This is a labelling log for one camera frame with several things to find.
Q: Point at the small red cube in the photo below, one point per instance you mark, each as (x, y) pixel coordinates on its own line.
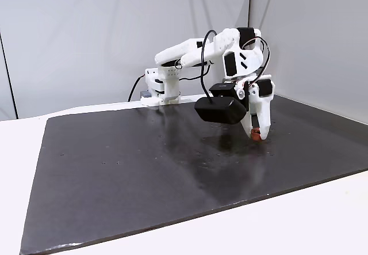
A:
(255, 134)

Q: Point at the grey table clamp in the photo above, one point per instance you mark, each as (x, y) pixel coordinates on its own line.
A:
(145, 94)

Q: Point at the black glossy mat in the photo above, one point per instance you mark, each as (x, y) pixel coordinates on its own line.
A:
(143, 165)

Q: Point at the black oval camera box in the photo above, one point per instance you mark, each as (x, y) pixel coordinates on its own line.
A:
(220, 109)

